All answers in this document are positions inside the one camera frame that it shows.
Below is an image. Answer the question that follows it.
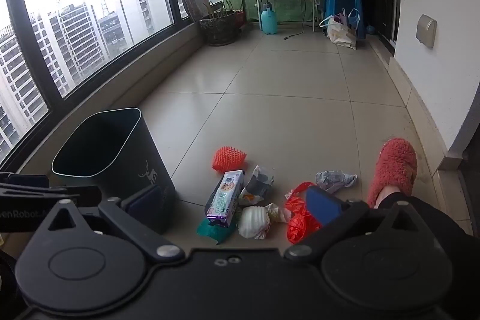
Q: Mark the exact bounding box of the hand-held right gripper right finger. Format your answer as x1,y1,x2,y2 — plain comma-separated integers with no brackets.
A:
285,186,443,263

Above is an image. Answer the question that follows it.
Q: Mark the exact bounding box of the leaning picture board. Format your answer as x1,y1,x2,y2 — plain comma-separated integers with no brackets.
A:
180,0,211,22

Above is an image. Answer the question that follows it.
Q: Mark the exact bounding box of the light blue spray bottle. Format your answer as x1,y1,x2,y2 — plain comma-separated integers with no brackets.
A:
260,0,279,35

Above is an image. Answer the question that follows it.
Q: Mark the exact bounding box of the red plastic bag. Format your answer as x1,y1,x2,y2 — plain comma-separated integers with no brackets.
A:
284,182,323,245

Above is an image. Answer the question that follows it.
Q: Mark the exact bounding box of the grey wall outlet cover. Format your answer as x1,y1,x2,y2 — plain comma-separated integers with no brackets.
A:
416,14,437,49

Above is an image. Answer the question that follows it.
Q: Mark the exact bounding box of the blue plastic stool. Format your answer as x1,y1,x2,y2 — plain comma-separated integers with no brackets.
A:
324,0,366,39

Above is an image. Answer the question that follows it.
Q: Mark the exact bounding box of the person's right leg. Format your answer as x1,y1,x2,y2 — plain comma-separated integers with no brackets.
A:
375,187,474,236

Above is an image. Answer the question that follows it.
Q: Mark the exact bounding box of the grey-blue paper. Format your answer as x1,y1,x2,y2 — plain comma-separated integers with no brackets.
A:
315,170,359,194

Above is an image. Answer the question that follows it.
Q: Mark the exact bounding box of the green potted plant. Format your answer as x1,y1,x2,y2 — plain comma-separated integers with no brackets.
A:
202,0,235,19

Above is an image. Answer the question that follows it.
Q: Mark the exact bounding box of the white foam fruit net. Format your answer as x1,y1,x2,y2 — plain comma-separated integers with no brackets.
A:
238,205,271,240

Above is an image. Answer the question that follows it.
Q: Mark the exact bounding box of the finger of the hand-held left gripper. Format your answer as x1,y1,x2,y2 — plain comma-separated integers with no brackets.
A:
0,172,103,207

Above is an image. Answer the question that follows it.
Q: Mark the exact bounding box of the orange foam fruit net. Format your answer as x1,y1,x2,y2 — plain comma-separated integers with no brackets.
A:
212,145,248,176

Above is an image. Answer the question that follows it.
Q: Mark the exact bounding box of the grey white snack wrapper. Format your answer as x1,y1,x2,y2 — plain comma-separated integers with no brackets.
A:
240,164,275,208

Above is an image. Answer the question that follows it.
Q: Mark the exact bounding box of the person's right pink slipper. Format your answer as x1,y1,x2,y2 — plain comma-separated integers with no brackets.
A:
367,138,418,209

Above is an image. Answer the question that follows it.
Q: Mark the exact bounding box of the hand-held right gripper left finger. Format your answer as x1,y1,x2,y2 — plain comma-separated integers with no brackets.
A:
35,185,186,261

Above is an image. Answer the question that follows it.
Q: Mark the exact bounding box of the black power cable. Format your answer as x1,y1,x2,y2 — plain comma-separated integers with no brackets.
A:
284,5,316,40

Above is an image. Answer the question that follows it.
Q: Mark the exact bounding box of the white shopping bag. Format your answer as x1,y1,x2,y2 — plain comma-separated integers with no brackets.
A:
319,14,358,51

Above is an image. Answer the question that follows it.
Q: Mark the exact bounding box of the teal plastic bag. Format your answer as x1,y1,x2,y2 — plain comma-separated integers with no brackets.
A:
196,217,239,245

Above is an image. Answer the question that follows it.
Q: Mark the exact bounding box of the dark green trash bin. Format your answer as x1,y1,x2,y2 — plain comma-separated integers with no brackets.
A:
51,107,177,235

